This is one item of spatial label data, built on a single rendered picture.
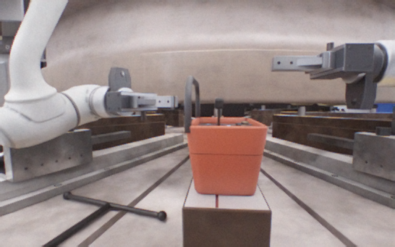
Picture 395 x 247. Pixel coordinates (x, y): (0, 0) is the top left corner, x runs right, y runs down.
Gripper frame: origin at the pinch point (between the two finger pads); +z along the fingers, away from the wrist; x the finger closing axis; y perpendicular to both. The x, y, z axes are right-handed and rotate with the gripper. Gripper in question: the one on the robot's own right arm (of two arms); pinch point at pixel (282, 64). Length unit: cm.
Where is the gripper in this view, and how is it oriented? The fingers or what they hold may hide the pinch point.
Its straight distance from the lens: 45.4
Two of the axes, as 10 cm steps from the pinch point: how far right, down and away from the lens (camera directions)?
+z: -10.0, -0.1, 0.9
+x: -0.9, 1.0, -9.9
